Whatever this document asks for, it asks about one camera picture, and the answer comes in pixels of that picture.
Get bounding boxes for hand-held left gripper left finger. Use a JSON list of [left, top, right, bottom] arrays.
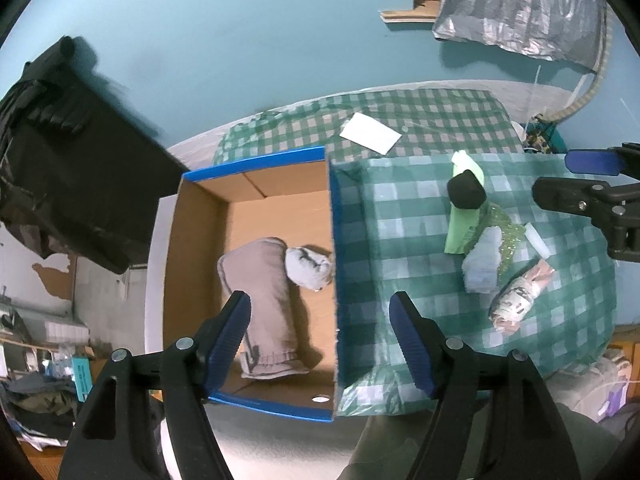
[[57, 290, 252, 480]]

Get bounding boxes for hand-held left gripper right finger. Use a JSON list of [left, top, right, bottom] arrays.
[[389, 291, 583, 480]]

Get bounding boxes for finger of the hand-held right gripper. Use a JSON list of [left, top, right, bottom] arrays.
[[531, 176, 640, 262], [565, 142, 640, 181]]

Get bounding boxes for green sparkly scrub cloth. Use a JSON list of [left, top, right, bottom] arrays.
[[470, 202, 527, 273]]

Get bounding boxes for black sock ball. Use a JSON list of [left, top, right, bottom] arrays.
[[446, 170, 487, 210]]

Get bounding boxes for light blue cloth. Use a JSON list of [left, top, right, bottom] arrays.
[[461, 226, 506, 295]]

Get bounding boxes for white printed cloth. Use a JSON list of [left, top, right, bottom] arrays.
[[489, 259, 557, 332]]

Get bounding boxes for light green cloth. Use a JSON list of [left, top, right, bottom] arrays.
[[444, 151, 488, 256]]

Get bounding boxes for blue-edged cardboard box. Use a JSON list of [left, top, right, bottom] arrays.
[[162, 145, 346, 423]]

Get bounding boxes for brown folded cloth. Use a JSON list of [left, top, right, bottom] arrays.
[[217, 237, 311, 380]]

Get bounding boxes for green checked plastic sheet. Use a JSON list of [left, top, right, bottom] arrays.
[[327, 152, 617, 418]]

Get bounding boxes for grey rolled sock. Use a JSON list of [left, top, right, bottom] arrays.
[[284, 246, 335, 292]]

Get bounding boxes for green beige gingham cloth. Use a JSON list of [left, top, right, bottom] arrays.
[[212, 87, 525, 166]]

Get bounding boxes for silver foil sheet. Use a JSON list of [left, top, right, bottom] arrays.
[[432, 0, 608, 72]]

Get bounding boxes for white plastic bags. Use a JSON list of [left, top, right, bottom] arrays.
[[545, 345, 640, 426]]

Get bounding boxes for pile of dark clothes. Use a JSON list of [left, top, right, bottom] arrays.
[[0, 375, 81, 453]]

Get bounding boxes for white paper sheet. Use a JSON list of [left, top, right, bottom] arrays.
[[340, 112, 403, 155]]

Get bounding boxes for black plastic bag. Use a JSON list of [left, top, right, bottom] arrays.
[[0, 35, 188, 276]]

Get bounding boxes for beige striped rope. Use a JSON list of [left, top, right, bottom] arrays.
[[522, 7, 615, 155]]

